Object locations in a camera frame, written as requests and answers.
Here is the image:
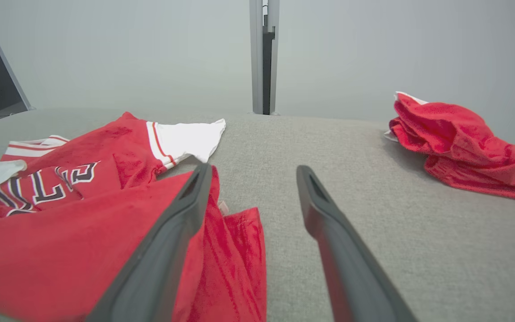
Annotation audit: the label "red basketball jersey white sleeves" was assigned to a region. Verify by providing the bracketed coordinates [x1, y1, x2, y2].
[0, 112, 267, 322]

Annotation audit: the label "red shorts with white stripe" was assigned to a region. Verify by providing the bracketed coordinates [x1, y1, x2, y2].
[385, 92, 515, 201]

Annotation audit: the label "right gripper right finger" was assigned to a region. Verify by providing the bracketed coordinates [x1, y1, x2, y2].
[296, 165, 419, 322]

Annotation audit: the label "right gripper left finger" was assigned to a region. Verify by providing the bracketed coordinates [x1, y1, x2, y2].
[85, 163, 214, 322]

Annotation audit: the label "grey partition post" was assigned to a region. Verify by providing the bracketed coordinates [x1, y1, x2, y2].
[249, 0, 280, 115]

